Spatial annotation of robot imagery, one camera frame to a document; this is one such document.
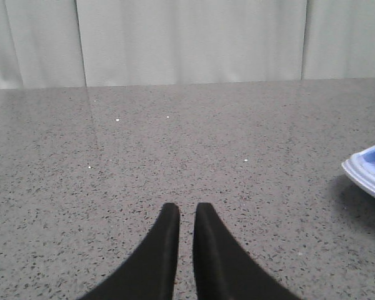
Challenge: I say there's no beige pleated curtain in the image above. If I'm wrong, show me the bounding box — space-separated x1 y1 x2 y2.
0 1 375 89

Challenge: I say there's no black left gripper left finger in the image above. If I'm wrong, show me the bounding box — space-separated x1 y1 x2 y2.
81 203 180 299

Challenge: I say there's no light blue slipper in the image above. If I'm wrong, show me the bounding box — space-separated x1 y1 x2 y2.
341 146 375 198

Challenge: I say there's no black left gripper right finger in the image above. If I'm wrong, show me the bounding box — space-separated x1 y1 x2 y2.
192 202 298 299

